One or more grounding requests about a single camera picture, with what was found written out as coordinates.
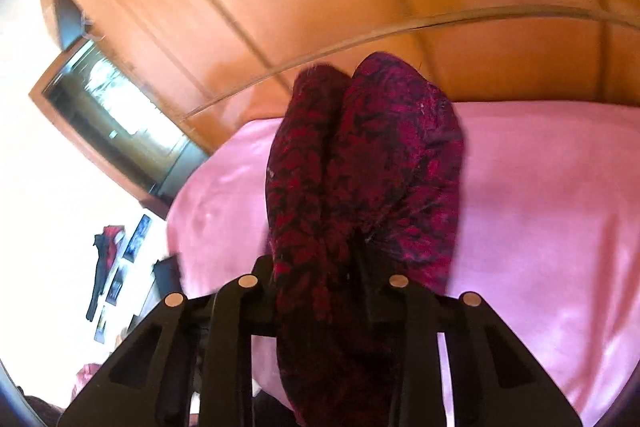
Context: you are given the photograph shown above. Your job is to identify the black box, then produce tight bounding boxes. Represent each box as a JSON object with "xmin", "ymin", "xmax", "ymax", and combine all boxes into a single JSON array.
[{"xmin": 152, "ymin": 255, "xmax": 184, "ymax": 304}]

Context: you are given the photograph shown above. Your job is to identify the dark red hanging garment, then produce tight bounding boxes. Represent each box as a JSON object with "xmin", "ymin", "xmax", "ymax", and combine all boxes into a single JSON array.
[{"xmin": 85, "ymin": 225, "xmax": 126, "ymax": 323}]

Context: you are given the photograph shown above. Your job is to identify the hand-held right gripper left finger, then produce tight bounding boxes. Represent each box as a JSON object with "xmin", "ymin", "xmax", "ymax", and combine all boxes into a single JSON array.
[{"xmin": 56, "ymin": 256, "xmax": 277, "ymax": 427}]

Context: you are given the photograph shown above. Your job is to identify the red black patterned sock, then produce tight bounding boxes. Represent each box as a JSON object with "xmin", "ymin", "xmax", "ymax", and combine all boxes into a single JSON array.
[{"xmin": 265, "ymin": 63, "xmax": 403, "ymax": 427}]

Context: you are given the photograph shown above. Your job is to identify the wooden framed glass door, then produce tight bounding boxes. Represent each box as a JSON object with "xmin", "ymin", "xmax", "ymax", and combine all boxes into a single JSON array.
[{"xmin": 28, "ymin": 38, "xmax": 211, "ymax": 221}]

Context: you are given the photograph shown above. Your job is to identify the pink blanket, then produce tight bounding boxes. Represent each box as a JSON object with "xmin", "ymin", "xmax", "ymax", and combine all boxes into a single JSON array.
[{"xmin": 166, "ymin": 102, "xmax": 640, "ymax": 427}]

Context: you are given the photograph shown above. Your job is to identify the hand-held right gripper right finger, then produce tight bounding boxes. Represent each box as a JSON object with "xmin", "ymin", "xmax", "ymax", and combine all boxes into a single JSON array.
[{"xmin": 356, "ymin": 231, "xmax": 584, "ymax": 427}]

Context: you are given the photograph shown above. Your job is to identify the magenta black patterned sock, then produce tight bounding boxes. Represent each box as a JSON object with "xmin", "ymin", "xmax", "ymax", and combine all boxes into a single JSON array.
[{"xmin": 324, "ymin": 52, "xmax": 467, "ymax": 299}]

